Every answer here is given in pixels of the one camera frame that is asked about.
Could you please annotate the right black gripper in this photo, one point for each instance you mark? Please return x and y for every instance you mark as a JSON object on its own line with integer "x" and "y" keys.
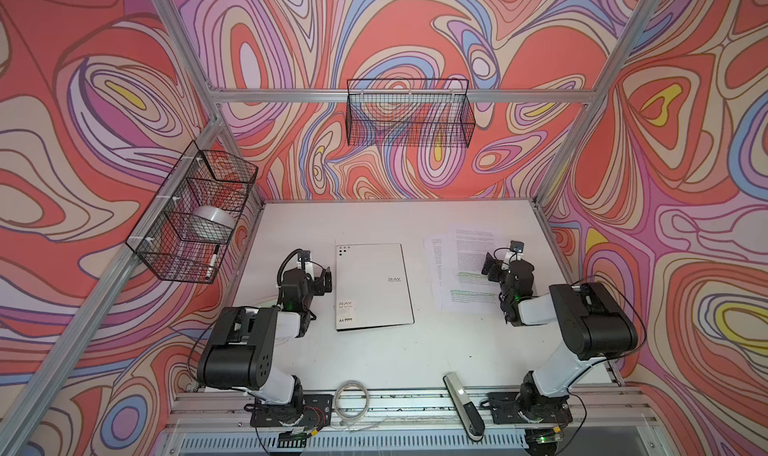
{"x": 495, "y": 268}

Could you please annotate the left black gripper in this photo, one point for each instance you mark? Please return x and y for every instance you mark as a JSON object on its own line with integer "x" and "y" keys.
{"x": 321, "y": 282}

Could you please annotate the printed paper sheets stack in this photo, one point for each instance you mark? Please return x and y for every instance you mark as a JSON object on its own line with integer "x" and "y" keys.
{"x": 455, "y": 262}

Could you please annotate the white and black file folder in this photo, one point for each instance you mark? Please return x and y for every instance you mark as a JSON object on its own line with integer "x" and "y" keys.
{"x": 371, "y": 287}

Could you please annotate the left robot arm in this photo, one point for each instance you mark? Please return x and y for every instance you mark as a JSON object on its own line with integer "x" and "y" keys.
{"x": 239, "y": 352}

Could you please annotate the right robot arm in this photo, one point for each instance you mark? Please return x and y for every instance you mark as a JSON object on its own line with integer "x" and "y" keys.
{"x": 593, "y": 327}

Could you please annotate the marker pen in basket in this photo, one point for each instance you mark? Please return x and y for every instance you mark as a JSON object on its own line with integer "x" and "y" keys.
{"x": 212, "y": 263}

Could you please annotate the silver tape roll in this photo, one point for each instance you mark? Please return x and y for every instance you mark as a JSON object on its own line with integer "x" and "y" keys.
{"x": 216, "y": 217}

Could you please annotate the white and black stapler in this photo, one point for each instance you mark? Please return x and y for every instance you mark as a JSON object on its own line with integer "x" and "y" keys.
{"x": 468, "y": 413}

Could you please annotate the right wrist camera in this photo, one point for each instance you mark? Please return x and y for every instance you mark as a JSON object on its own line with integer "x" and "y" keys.
{"x": 516, "y": 247}

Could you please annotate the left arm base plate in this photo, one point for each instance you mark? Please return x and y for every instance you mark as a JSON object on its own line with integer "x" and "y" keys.
{"x": 312, "y": 411}

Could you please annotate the left black wire basket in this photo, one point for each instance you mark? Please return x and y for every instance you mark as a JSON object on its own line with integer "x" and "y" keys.
{"x": 167, "y": 239}

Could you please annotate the black wire basket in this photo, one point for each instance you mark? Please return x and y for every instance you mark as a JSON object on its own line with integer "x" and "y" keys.
{"x": 409, "y": 112}
{"x": 167, "y": 239}

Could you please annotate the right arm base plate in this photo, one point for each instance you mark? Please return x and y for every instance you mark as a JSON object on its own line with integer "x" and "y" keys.
{"x": 512, "y": 408}

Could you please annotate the aluminium frame rail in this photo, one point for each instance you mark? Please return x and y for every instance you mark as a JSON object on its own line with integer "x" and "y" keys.
{"x": 606, "y": 421}

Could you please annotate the rear black wire basket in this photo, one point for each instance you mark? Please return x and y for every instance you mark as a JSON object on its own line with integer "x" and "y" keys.
{"x": 409, "y": 112}

